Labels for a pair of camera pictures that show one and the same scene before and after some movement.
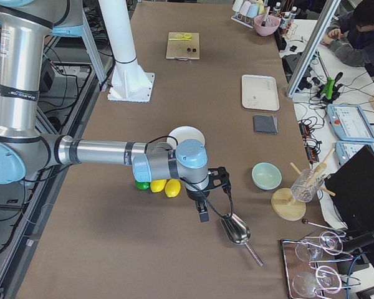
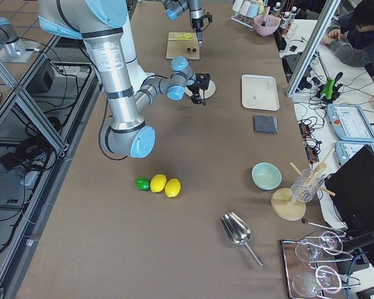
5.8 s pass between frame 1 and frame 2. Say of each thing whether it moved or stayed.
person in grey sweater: stayed
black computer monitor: stayed
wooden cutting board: stayed
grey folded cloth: stayed
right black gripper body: moved
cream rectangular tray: stayed
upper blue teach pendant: stayed
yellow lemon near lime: stayed
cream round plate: moved
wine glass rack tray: stayed
